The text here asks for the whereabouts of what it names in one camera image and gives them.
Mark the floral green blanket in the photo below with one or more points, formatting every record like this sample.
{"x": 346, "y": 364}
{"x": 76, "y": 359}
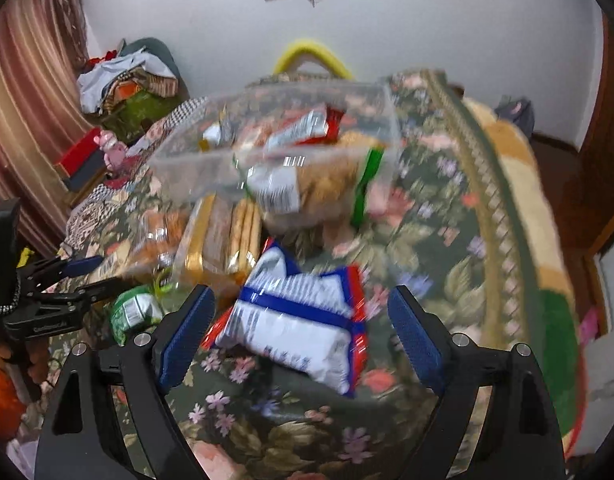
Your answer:
{"x": 437, "y": 200}

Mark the orange bread packet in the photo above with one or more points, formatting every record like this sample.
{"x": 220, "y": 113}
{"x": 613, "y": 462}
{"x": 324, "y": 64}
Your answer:
{"x": 147, "y": 245}

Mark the brown wooden door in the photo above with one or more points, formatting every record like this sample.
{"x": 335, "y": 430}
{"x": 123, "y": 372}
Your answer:
{"x": 604, "y": 135}

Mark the pink toy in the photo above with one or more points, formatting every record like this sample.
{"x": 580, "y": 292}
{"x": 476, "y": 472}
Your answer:
{"x": 112, "y": 150}

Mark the small silver yellow packet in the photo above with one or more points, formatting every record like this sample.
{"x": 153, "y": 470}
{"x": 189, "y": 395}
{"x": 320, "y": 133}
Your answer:
{"x": 218, "y": 132}

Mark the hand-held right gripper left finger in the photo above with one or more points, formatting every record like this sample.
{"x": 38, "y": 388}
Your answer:
{"x": 186, "y": 332}

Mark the red box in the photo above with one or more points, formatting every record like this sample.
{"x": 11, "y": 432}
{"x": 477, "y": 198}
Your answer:
{"x": 77, "y": 152}

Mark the black white checkered cloth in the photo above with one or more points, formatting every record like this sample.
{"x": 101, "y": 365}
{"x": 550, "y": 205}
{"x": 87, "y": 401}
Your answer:
{"x": 182, "y": 112}

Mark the golden biscuit packet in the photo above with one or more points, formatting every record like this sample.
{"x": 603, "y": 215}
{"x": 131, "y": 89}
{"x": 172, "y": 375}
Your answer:
{"x": 222, "y": 240}

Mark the large cookie bag green edge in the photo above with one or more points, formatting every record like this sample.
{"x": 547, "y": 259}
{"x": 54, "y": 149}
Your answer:
{"x": 317, "y": 180}

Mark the green snack packet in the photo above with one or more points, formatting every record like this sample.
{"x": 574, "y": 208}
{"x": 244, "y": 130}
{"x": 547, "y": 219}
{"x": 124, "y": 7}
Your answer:
{"x": 134, "y": 312}

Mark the striped pink curtain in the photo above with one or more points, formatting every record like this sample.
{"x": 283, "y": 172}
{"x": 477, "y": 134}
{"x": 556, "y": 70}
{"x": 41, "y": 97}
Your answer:
{"x": 22, "y": 90}

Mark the pile of clothes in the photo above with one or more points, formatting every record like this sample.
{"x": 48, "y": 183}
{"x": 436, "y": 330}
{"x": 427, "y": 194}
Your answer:
{"x": 127, "y": 82}

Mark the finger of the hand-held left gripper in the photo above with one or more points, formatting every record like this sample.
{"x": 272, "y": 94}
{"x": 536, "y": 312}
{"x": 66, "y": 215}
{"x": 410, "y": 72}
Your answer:
{"x": 82, "y": 265}
{"x": 99, "y": 290}

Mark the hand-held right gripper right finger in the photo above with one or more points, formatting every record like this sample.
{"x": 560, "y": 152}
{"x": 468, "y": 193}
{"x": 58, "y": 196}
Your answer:
{"x": 416, "y": 337}

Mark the orange cloth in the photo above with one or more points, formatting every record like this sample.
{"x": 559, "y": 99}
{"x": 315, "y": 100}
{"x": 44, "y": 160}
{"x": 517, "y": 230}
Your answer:
{"x": 2, "y": 385}

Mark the white blue red snack packet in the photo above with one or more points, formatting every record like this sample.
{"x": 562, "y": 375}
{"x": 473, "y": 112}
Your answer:
{"x": 292, "y": 320}

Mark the yellow green plush blanket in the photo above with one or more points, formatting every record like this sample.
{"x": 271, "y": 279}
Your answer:
{"x": 532, "y": 200}

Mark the clear plastic container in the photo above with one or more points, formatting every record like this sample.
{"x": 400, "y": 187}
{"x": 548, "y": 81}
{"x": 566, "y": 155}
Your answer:
{"x": 197, "y": 160}

